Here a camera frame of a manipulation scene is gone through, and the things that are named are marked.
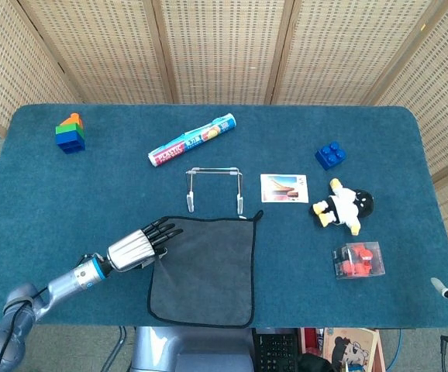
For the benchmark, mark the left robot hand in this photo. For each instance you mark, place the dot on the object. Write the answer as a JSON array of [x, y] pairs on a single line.
[[131, 252]]

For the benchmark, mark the blue grey microfibre cloth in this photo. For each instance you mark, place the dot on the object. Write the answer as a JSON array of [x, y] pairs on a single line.
[[208, 279]]

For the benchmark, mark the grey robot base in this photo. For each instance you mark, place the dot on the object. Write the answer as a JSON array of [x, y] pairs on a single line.
[[177, 348]]

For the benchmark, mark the teal table mat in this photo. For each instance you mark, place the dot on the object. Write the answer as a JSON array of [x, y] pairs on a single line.
[[92, 193]]

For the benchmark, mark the dark object at edge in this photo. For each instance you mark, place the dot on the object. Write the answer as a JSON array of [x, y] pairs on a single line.
[[357, 259]]

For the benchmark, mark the cartoon printed wooden board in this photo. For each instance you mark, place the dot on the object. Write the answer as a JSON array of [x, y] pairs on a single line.
[[352, 348]]

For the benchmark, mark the stacked blue green orange blocks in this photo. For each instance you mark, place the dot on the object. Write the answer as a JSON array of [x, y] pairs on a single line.
[[70, 141]]

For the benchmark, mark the plastic food wrap roll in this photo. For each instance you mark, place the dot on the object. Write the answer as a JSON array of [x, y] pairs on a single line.
[[193, 140]]

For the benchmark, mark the black white plush penguin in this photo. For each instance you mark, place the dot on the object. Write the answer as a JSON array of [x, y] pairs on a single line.
[[344, 207]]

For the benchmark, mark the palace photo postcard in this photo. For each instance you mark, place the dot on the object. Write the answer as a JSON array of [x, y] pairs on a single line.
[[282, 188]]

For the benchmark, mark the black keyboard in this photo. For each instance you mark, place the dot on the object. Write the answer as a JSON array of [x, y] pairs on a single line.
[[276, 352]]

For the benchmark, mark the blue toy brick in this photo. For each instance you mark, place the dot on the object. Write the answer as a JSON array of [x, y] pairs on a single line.
[[329, 157]]

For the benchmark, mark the woven rattan folding screen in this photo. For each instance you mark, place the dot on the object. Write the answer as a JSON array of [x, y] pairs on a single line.
[[224, 50]]

